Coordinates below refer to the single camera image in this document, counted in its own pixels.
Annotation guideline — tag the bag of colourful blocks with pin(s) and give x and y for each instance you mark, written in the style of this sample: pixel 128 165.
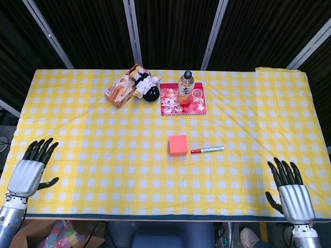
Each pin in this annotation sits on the bag of colourful blocks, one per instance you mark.
pixel 63 235

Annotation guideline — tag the pink cube block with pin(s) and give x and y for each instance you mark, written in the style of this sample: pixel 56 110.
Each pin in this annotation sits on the pink cube block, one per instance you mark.
pixel 178 144

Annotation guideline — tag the black haired plush doll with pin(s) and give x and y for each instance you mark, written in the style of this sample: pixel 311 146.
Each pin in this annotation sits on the black haired plush doll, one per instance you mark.
pixel 144 85

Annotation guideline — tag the red spiral notebook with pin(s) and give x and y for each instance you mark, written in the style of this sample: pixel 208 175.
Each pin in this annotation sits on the red spiral notebook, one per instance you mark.
pixel 169 104

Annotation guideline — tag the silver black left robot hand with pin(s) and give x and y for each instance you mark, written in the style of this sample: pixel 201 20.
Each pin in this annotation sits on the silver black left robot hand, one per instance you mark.
pixel 24 178

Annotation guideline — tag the grey metal frame post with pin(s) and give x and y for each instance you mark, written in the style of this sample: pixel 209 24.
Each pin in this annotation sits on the grey metal frame post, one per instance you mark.
pixel 133 33
pixel 307 47
pixel 214 33
pixel 47 32

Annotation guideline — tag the yellow white checkered tablecloth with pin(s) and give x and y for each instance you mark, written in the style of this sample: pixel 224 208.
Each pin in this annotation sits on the yellow white checkered tablecloth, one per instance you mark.
pixel 103 155

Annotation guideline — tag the red and white marker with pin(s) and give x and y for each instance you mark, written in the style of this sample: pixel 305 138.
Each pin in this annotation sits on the red and white marker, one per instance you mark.
pixel 208 149

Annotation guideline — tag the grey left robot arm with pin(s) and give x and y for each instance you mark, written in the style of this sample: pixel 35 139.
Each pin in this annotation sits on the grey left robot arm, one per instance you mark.
pixel 10 219

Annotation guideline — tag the orange snack box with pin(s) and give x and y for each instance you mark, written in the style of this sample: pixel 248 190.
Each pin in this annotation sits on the orange snack box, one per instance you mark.
pixel 119 91

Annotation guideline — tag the grey metal frame rail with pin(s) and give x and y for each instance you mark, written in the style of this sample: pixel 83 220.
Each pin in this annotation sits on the grey metal frame rail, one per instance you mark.
pixel 9 108

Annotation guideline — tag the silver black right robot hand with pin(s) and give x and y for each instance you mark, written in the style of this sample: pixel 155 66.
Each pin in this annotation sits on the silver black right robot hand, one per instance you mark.
pixel 296 204

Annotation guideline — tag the brown cardboard box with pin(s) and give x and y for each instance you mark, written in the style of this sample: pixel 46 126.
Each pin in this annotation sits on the brown cardboard box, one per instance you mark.
pixel 26 236

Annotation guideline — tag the white sneaker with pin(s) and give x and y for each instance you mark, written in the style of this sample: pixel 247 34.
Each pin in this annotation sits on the white sneaker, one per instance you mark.
pixel 249 237

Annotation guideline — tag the blue seat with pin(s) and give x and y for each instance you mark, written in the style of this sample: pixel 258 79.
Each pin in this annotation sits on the blue seat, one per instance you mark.
pixel 160 235

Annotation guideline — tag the orange drink bottle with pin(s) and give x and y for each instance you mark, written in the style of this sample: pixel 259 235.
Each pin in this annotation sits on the orange drink bottle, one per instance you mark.
pixel 185 89

